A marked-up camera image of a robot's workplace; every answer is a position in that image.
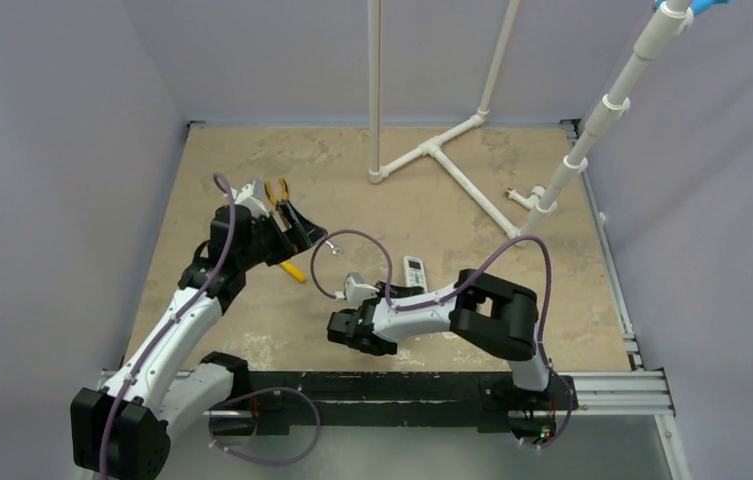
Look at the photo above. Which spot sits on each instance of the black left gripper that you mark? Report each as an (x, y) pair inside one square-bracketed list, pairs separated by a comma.
[(300, 236)]

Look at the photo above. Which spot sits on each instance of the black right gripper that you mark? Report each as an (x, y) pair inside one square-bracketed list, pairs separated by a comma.
[(383, 290)]

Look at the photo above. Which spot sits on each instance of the white universal AC remote control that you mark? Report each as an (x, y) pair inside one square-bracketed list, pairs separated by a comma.
[(414, 273)]

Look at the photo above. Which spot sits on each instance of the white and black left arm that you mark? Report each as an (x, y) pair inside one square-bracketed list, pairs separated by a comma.
[(125, 428)]

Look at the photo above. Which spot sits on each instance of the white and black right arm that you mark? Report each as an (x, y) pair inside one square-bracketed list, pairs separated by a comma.
[(499, 317)]

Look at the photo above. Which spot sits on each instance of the silver open-end wrench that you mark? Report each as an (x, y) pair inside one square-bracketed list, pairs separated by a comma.
[(334, 249)]

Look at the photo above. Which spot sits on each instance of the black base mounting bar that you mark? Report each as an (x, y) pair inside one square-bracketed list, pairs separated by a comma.
[(273, 402)]

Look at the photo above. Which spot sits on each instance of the yellow handled screwdriver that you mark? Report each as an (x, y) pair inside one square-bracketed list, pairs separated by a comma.
[(294, 272)]

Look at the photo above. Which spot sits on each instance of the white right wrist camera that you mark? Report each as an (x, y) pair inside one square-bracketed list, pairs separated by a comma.
[(355, 290)]

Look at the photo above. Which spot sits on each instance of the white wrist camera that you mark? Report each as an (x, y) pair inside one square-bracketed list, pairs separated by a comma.
[(355, 290), (250, 200)]

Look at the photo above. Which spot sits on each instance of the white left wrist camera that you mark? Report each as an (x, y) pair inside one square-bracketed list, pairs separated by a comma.
[(250, 200)]

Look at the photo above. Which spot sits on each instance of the white PVC pipe frame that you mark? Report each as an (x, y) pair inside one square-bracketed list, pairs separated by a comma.
[(518, 64)]

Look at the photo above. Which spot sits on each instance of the aluminium table frame rail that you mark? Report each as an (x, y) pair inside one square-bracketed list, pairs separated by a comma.
[(637, 391)]

